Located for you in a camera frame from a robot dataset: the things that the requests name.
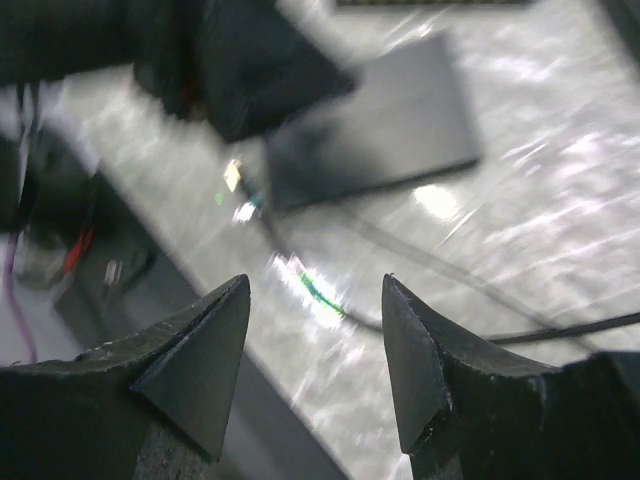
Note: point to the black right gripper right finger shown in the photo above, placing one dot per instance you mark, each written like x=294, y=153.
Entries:
x=468, y=409

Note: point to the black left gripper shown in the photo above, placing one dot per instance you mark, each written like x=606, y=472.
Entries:
x=243, y=63

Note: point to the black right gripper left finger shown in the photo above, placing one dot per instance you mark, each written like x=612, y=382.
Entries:
x=152, y=405

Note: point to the black switch box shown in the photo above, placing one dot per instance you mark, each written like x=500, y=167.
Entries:
x=407, y=120

